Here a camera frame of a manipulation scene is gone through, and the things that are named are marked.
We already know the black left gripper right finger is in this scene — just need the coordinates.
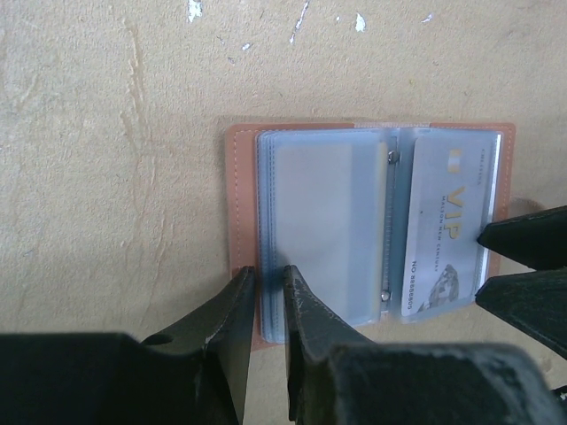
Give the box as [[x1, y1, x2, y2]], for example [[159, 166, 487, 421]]
[[283, 266, 566, 424]]

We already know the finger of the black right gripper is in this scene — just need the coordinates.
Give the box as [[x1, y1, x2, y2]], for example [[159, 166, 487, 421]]
[[475, 268, 566, 358], [478, 206, 567, 270]]

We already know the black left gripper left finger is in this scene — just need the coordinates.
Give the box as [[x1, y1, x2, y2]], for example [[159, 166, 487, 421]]
[[1, 267, 255, 424]]

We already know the pink leather card holder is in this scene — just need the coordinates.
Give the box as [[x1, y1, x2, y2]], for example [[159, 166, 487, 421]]
[[225, 122, 517, 350]]

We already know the white card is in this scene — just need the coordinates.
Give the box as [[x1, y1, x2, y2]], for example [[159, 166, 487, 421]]
[[400, 129, 502, 322]]

